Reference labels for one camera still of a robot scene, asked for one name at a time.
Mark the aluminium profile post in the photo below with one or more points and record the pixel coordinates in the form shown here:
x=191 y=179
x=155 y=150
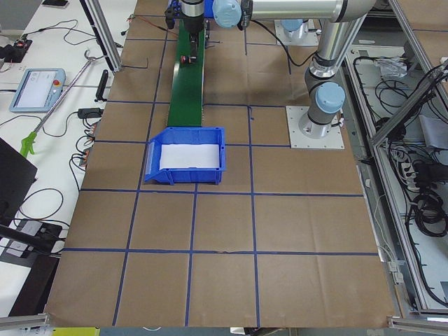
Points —
x=98 y=23

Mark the white foam pad source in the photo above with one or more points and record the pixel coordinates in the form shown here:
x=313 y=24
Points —
x=186 y=156

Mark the green handled reacher stick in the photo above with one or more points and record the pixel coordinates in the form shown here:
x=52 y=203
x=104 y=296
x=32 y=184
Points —
x=27 y=142

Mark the black power adapter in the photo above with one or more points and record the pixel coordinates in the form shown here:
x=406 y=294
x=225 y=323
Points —
x=85 y=113

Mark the red mushroom push button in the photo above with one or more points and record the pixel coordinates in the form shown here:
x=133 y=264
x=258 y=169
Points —
x=184 y=59

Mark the teach pendant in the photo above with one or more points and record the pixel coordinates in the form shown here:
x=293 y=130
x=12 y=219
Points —
x=38 y=90

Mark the blue destination bin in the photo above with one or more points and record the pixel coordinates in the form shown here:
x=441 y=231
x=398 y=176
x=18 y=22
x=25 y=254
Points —
x=208 y=7

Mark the blue source bin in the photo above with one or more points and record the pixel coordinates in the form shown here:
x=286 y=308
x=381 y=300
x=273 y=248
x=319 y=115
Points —
x=185 y=135

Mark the green conveyor belt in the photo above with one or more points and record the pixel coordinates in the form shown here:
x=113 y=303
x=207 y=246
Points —
x=185 y=108

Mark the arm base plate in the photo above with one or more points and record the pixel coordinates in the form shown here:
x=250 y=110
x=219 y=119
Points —
x=304 y=134
x=297 y=33

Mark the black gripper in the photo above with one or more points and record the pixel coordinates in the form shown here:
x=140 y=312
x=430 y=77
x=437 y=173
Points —
x=192 y=23

